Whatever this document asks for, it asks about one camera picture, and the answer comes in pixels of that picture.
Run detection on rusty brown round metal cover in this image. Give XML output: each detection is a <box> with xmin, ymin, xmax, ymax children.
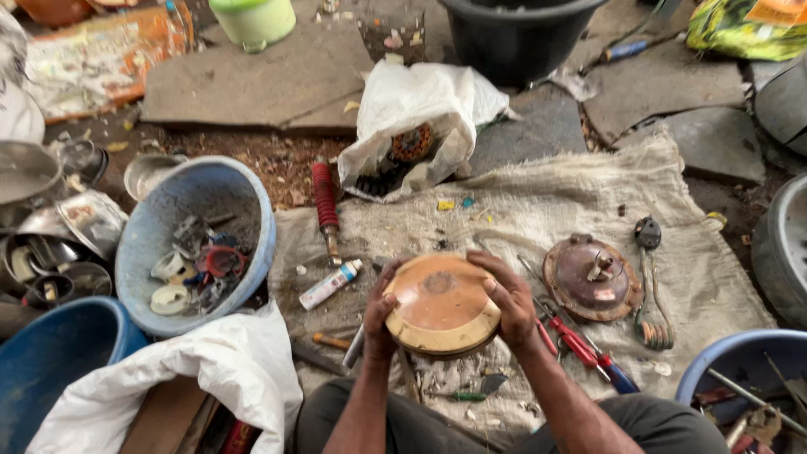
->
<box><xmin>542</xmin><ymin>233</ymin><xmax>644</xmax><ymax>323</ymax></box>

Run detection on light green plastic container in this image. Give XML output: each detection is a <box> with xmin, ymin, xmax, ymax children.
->
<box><xmin>208</xmin><ymin>0</ymin><xmax>297</xmax><ymax>54</ymax></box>

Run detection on orange handled tool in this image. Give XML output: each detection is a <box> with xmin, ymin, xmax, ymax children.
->
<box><xmin>312</xmin><ymin>332</ymin><xmax>352</xmax><ymax>351</ymax></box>

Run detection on white spray tube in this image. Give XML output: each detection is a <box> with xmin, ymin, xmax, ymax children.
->
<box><xmin>299</xmin><ymin>259</ymin><xmax>364</xmax><ymax>311</ymax></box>

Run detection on white plastic bag with motor parts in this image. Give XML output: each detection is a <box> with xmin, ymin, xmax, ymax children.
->
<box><xmin>337</xmin><ymin>60</ymin><xmax>521</xmax><ymax>204</ymax></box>

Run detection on red spring shock absorber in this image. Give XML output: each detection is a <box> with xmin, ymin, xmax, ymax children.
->
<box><xmin>311</xmin><ymin>158</ymin><xmax>343</xmax><ymax>267</ymax></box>

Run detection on immersion heater coil with plug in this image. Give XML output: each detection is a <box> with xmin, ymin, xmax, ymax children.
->
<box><xmin>633</xmin><ymin>216</ymin><xmax>676</xmax><ymax>351</ymax></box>

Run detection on red handled pliers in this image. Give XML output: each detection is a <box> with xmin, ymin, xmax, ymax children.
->
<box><xmin>517</xmin><ymin>254</ymin><xmax>600</xmax><ymax>370</ymax></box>

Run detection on black plastic tub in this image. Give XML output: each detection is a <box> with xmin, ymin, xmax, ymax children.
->
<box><xmin>438</xmin><ymin>0</ymin><xmax>609</xmax><ymax>89</ymax></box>

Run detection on red and blue handled screwdriver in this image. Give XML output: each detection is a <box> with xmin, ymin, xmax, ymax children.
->
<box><xmin>567</xmin><ymin>318</ymin><xmax>641</xmax><ymax>396</ymax></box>

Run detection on metal file tool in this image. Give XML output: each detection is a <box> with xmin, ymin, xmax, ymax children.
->
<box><xmin>341</xmin><ymin>323</ymin><xmax>367</xmax><ymax>370</ymax></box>

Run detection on light blue tub of parts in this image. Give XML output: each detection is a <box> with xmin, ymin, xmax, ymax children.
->
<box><xmin>115</xmin><ymin>155</ymin><xmax>277</xmax><ymax>338</ymax></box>

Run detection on round orange metal disc cover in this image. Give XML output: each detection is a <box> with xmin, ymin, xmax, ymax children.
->
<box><xmin>382</xmin><ymin>253</ymin><xmax>503</xmax><ymax>361</ymax></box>

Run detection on burlap sack mat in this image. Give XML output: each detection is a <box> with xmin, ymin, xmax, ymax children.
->
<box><xmin>270</xmin><ymin>129</ymin><xmax>778</xmax><ymax>436</ymax></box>

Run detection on yellow green printed bag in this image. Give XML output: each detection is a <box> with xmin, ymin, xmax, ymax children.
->
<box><xmin>686</xmin><ymin>0</ymin><xmax>807</xmax><ymax>63</ymax></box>

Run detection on person's dark trousers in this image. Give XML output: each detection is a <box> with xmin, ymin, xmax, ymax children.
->
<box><xmin>293</xmin><ymin>377</ymin><xmax>732</xmax><ymax>454</ymax></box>

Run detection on person's right hand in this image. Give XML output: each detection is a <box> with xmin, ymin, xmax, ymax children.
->
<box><xmin>466</xmin><ymin>250</ymin><xmax>540</xmax><ymax>351</ymax></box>

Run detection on heap of steel vessels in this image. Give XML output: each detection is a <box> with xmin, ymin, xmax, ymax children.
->
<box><xmin>0</xmin><ymin>137</ymin><xmax>130</xmax><ymax>311</ymax></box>

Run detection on grey metal drum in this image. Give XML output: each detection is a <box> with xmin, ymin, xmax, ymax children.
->
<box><xmin>750</xmin><ymin>173</ymin><xmax>807</xmax><ymax>329</ymax></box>

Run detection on white plastic sack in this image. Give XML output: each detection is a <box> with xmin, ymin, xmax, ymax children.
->
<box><xmin>25</xmin><ymin>301</ymin><xmax>304</xmax><ymax>454</ymax></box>

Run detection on dark blue plastic bucket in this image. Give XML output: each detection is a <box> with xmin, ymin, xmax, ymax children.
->
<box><xmin>0</xmin><ymin>296</ymin><xmax>150</xmax><ymax>454</ymax></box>

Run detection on person's left hand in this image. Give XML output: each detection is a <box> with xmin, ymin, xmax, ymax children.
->
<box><xmin>364</xmin><ymin>258</ymin><xmax>408</xmax><ymax>362</ymax></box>

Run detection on blue tub of tools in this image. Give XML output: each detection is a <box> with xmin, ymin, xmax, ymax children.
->
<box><xmin>675</xmin><ymin>329</ymin><xmax>807</xmax><ymax>454</ymax></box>

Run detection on orange printed sack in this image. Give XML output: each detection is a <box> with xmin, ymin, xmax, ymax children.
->
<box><xmin>25</xmin><ymin>0</ymin><xmax>196</xmax><ymax>126</ymax></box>

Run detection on green handled screwdriver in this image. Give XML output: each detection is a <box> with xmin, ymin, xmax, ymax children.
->
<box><xmin>425</xmin><ymin>391</ymin><xmax>488</xmax><ymax>403</ymax></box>

